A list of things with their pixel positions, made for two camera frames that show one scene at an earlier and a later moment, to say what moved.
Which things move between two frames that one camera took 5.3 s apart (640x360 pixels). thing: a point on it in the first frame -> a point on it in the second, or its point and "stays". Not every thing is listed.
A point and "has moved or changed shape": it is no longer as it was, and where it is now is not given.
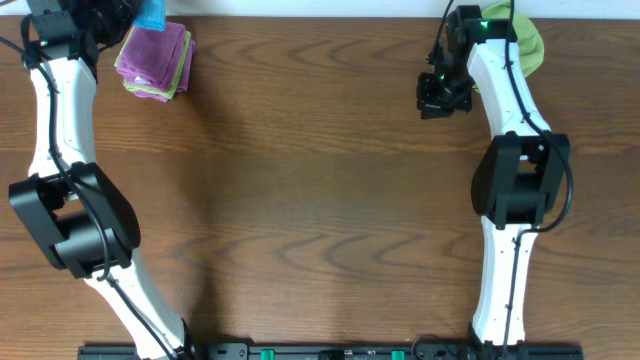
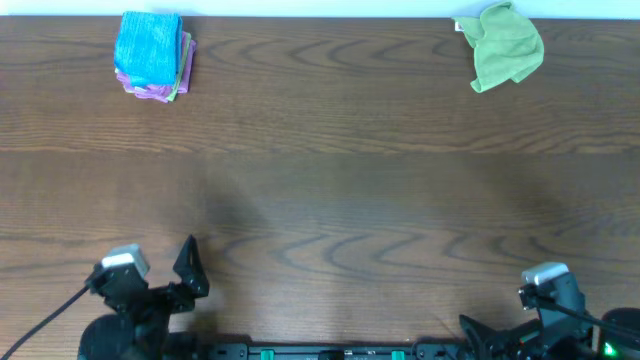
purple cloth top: x=152 y=56 -> x=157 y=92
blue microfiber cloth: x=152 y=16 has moved or changed shape
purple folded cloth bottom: x=185 y=81 stays
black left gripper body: x=118 y=21 -> x=159 y=296
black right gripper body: x=449 y=91 -> x=525 y=339
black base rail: x=533 y=350 stays
